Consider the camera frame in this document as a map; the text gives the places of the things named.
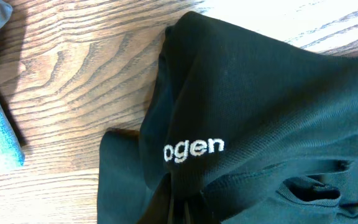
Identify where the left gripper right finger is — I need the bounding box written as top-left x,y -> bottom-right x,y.
183,192 -> 221,224

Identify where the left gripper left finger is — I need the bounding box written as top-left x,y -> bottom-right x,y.
137,174 -> 174,224

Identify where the black polo shirt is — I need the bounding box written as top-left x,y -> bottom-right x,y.
97,12 -> 358,223

